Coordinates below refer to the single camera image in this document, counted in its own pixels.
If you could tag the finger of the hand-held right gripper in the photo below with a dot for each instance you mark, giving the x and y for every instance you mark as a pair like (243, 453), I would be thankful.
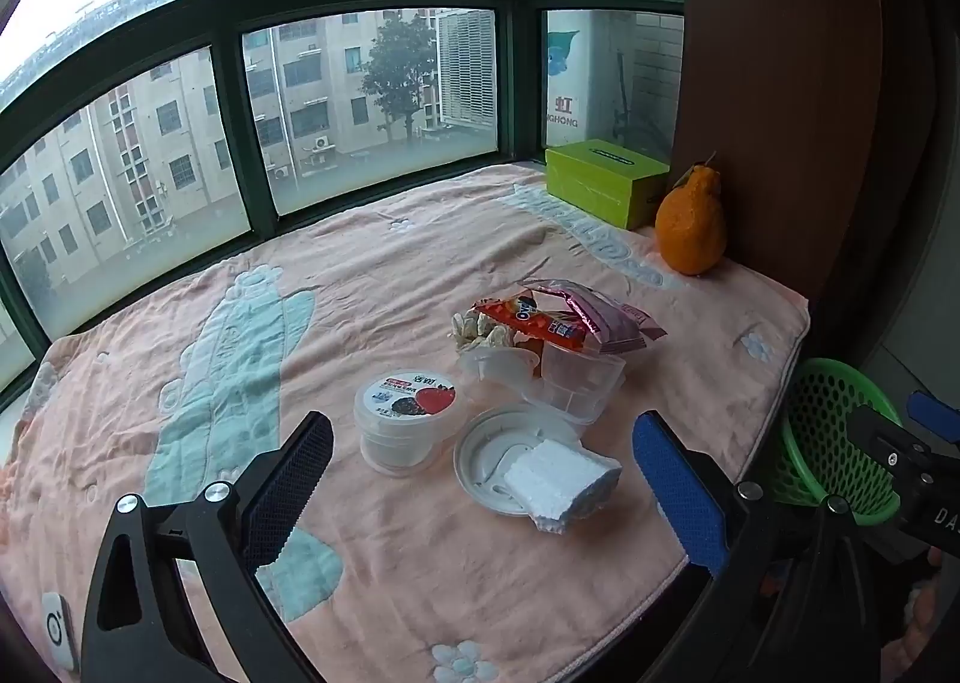
(936, 419)
(889, 444)

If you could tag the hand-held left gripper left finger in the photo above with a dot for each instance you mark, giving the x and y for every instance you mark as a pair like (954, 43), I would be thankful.
(289, 480)

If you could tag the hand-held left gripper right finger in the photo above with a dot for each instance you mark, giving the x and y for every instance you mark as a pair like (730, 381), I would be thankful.
(679, 488)

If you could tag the green plastic mesh basket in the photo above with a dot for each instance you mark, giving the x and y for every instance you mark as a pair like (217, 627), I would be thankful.
(817, 428)

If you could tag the white foam block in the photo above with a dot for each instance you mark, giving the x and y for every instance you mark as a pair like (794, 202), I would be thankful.
(559, 484)

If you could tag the white yogurt cup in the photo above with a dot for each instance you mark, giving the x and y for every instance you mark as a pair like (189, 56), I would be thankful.
(405, 420)

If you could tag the clear rectangular plastic container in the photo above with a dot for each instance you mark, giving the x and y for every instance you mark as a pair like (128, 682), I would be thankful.
(581, 383)

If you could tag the pink snack wrapper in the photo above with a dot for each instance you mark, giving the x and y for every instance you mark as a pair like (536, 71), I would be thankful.
(611, 321)

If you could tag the white round plastic lid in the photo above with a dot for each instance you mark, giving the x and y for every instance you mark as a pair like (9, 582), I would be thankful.
(487, 458)

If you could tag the small clear plastic cup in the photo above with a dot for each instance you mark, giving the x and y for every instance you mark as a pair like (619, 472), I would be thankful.
(499, 366)

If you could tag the red snack wrapper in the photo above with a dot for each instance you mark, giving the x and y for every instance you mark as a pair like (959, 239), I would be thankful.
(536, 321)

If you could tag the pile of pale nut shells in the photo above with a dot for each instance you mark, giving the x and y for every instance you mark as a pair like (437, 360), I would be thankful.
(480, 332)

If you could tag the pink printed blanket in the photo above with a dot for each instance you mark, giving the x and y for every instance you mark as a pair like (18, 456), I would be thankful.
(375, 263)

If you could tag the bumpy orange citrus fruit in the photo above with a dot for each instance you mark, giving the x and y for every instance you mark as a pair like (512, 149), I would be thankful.
(690, 229)

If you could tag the small white device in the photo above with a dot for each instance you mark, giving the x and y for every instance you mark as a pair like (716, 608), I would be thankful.
(58, 630)

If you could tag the green tissue box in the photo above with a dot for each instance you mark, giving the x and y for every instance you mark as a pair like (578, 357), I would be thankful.
(600, 184)

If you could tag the beige apartment building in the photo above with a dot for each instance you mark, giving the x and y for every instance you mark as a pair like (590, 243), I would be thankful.
(150, 150)

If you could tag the brown wooden cabinet panel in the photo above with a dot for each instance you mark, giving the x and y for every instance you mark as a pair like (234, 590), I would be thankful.
(780, 90)

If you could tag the white outdoor air conditioner unit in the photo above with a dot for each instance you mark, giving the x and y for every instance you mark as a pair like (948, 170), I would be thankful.
(570, 83)

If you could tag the green tree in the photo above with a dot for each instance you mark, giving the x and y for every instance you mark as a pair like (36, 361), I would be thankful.
(401, 71)

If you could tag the white louvred vent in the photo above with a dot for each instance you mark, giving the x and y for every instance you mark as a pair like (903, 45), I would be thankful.
(466, 68)

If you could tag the dark green window frame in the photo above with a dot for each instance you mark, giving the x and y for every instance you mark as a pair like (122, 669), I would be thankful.
(225, 0)

